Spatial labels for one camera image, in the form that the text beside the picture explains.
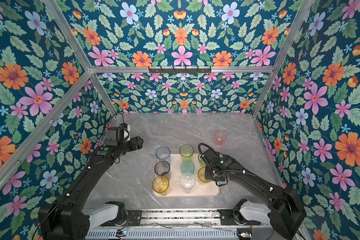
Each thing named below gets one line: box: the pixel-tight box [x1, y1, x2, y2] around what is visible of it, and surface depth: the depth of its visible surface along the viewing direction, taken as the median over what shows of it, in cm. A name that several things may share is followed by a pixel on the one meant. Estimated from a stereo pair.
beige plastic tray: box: [153, 153, 220, 198], surface depth 84 cm
